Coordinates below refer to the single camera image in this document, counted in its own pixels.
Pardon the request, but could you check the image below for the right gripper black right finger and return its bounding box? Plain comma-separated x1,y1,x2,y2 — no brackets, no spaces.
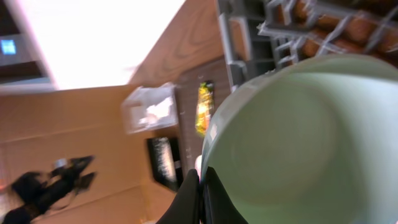
203,167,248,224

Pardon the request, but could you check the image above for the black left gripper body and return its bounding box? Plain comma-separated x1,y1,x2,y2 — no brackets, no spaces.
2,156,96,224

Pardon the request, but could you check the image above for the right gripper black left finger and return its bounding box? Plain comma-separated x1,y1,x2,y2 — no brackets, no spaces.
156,169,200,224

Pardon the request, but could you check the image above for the mint green bowl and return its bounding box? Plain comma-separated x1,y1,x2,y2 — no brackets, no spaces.
201,54,397,223

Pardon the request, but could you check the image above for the white tissue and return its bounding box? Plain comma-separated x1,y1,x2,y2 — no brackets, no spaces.
146,97,173,125

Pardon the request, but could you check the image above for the black waste tray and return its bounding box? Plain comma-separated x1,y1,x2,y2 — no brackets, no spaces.
146,137,183,192

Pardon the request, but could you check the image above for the grey dishwasher rack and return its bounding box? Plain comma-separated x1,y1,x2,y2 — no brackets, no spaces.
217,0,397,89

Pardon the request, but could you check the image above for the clear plastic bin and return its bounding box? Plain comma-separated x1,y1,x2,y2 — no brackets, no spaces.
121,82,178,134

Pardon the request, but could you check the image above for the dark brown serving tray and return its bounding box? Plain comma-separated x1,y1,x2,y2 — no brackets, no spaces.
175,57,231,175

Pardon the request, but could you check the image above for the yellow green snack wrapper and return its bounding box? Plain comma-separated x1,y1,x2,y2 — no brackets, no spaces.
195,80,214,136

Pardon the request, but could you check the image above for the dark monitor screen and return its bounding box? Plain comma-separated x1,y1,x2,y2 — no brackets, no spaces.
1,0,55,96

